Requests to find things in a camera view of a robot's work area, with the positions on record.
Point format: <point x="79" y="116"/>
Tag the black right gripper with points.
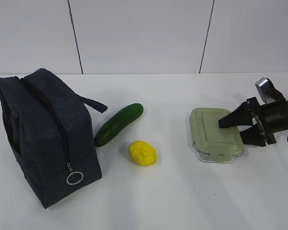
<point x="257" y="135"/>

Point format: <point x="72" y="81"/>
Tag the glass container green lid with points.
<point x="212" y="143"/>

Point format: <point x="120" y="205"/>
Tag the green cucumber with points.
<point x="117" y="123"/>

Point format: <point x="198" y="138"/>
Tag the dark navy fabric bag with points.
<point x="50" y="132"/>

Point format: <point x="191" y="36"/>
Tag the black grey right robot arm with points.
<point x="275" y="115"/>

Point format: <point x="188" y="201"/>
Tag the yellow lemon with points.
<point x="142" y="153"/>

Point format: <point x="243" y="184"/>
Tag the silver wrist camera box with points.
<point x="267" y="91"/>

